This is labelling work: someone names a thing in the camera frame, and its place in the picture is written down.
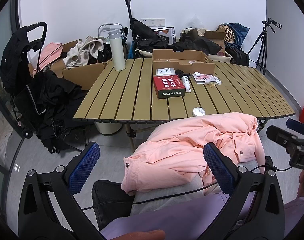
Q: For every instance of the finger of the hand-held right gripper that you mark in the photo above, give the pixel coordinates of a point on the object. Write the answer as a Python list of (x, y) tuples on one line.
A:
[(297, 125), (279, 133)]

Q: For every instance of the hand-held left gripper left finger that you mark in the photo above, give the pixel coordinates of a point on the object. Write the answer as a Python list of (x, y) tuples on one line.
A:
[(84, 170)]

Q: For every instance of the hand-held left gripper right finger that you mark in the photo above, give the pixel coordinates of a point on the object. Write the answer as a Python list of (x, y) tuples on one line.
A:
[(218, 170)]

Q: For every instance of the white spray bottle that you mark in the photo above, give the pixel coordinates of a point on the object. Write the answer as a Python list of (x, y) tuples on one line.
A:
[(186, 82)]

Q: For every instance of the red printed box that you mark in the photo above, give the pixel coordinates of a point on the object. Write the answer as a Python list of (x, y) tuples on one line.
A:
[(168, 87)]

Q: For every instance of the clear white case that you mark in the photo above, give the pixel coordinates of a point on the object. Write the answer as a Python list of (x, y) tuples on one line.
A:
[(165, 71)]

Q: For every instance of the person's left forearm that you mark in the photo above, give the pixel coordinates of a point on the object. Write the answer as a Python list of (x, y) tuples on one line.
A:
[(181, 217)]

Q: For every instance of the person's right forearm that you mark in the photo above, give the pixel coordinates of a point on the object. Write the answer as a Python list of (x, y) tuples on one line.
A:
[(297, 212)]

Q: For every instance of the person's left hand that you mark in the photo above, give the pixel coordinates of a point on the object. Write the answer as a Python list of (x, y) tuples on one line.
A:
[(144, 235)]

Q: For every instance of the black cloth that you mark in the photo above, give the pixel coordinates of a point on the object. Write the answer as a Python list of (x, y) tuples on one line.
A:
[(109, 200)]

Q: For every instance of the pink puffer jacket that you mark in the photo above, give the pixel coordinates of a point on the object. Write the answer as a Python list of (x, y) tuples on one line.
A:
[(181, 150)]

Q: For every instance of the white waste bin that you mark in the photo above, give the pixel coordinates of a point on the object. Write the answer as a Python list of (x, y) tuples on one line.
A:
[(108, 128)]

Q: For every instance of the pile of black clothes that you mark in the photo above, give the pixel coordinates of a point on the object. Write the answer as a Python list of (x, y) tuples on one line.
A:
[(57, 100)]

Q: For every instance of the black suitcase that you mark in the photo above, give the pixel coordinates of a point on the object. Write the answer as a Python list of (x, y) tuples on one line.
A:
[(238, 55)]

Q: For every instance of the pink snap wallet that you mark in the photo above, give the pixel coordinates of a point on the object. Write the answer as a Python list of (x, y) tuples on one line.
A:
[(203, 78)]

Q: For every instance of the large cardboard floor box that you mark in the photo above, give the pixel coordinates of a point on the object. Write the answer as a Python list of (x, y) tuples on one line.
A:
[(84, 76)]

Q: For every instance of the blue cloth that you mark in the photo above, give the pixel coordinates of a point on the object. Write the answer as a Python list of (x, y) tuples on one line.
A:
[(240, 31)]

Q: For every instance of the wicker ball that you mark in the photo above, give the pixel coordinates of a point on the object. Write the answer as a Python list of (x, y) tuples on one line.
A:
[(228, 34)]

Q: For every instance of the cardboard box with flaps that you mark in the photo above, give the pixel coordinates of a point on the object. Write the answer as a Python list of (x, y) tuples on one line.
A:
[(214, 36)]

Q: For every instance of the beige hoodie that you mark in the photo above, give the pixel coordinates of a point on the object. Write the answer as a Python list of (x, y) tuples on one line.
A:
[(83, 51)]

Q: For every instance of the black garment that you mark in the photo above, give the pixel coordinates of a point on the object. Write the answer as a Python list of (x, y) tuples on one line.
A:
[(196, 46)]

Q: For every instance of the pink bag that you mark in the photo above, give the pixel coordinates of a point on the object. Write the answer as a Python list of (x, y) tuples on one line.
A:
[(50, 53)]

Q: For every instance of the white thermos bottle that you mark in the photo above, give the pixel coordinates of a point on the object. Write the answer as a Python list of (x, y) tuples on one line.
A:
[(119, 51)]

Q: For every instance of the black folding cart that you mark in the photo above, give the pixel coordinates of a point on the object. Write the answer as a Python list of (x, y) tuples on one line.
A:
[(19, 62)]

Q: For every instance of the white metal rack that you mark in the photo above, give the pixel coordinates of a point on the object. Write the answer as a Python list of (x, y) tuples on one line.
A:
[(109, 29)]

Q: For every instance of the printed product box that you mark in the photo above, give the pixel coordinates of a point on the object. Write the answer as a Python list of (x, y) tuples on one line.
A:
[(166, 33)]

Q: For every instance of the black trolley bag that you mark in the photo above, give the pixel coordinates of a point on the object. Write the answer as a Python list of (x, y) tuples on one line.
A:
[(143, 33)]

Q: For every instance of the black camera tripod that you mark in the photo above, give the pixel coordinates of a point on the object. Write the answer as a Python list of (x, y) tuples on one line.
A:
[(263, 47)]

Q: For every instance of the white wall sockets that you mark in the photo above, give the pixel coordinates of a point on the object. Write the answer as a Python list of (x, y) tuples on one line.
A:
[(154, 22)]

